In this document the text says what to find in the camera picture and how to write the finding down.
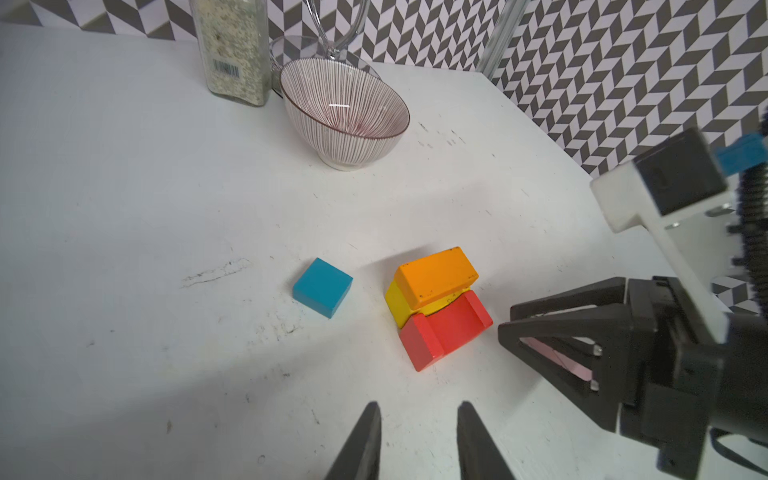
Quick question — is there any yellow half-round wood block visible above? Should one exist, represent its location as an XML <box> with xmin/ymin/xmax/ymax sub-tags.
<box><xmin>385</xmin><ymin>280</ymin><xmax>469</xmax><ymax>329</ymax></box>

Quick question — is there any glass spice jar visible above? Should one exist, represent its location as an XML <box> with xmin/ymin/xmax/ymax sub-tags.
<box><xmin>190</xmin><ymin>0</ymin><xmax>272</xmax><ymax>107</ymax></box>

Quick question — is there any striped ceramic bowl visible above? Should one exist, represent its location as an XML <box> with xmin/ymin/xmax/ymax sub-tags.
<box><xmin>280</xmin><ymin>58</ymin><xmax>411</xmax><ymax>171</ymax></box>

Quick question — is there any chrome wire stand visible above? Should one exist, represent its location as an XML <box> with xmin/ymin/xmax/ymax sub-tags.
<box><xmin>270</xmin><ymin>0</ymin><xmax>379</xmax><ymax>92</ymax></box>

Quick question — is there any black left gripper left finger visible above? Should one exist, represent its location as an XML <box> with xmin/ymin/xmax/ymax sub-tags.
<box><xmin>325</xmin><ymin>401</ymin><xmax>382</xmax><ymax>480</ymax></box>

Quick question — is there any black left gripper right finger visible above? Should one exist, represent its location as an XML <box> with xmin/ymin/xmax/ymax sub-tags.
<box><xmin>457</xmin><ymin>401</ymin><xmax>515</xmax><ymax>480</ymax></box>

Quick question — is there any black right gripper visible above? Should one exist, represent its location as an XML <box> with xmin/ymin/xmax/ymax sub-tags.
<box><xmin>498</xmin><ymin>277</ymin><xmax>767</xmax><ymax>479</ymax></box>

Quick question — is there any pink wood block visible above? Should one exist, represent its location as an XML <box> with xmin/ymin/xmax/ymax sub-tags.
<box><xmin>519</xmin><ymin>304</ymin><xmax>596</xmax><ymax>382</ymax></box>

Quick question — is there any teal wood cube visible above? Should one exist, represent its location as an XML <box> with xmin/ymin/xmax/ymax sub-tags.
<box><xmin>292</xmin><ymin>258</ymin><xmax>353</xmax><ymax>318</ymax></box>

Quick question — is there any red arch wood block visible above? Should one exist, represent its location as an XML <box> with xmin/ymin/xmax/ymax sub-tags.
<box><xmin>399</xmin><ymin>290</ymin><xmax>493</xmax><ymax>372</ymax></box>

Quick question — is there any orange wood block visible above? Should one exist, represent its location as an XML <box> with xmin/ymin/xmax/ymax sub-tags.
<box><xmin>394</xmin><ymin>247</ymin><xmax>479</xmax><ymax>309</ymax></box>

